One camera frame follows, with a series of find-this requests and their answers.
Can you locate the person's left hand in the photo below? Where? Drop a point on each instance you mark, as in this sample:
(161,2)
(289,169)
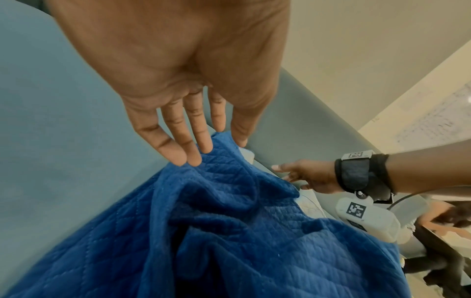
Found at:
(176,52)

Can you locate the person's right hand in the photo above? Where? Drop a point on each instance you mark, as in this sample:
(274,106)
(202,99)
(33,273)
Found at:
(318,174)

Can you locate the blue quilted blanket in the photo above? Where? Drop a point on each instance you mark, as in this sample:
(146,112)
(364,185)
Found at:
(228,227)

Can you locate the person's right forearm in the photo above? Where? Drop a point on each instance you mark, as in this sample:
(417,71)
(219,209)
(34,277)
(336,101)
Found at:
(430,168)

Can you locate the black chair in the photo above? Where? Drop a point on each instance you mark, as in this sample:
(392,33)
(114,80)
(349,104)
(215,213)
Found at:
(441,259)

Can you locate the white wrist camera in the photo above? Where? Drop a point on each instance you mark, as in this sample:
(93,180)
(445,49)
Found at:
(371,218)

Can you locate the white wall board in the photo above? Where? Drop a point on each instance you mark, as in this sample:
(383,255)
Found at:
(439,119)

